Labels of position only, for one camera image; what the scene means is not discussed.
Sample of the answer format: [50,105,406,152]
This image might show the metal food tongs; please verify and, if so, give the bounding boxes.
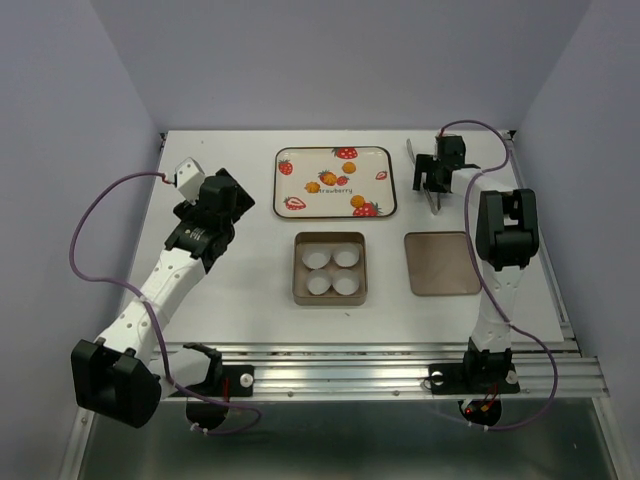
[405,138,441,216]

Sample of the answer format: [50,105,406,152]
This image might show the orange swirl cookie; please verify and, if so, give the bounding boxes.
[319,171,337,186]
[305,182,320,193]
[342,162,356,174]
[351,195,365,208]

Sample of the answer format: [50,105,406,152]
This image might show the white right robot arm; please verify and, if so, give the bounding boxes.
[413,133,539,397]

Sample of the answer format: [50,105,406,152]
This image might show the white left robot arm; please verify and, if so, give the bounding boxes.
[71,160,255,428]

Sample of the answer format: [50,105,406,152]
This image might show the gold tin lid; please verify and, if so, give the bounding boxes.
[404,231,481,297]

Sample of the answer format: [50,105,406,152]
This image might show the strawberry print tray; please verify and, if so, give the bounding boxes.
[273,146,397,220]

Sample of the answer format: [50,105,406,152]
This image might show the white paper cupcake liner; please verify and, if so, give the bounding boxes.
[332,244,360,268]
[306,269,332,296]
[332,269,360,296]
[301,245,331,270]

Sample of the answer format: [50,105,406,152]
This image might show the gold square tin box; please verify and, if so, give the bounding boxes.
[292,232,368,307]

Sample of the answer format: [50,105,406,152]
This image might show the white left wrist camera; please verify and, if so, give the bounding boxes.
[174,157,206,205]

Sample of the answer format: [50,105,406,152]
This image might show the aluminium frame rail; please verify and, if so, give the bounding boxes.
[207,341,609,402]

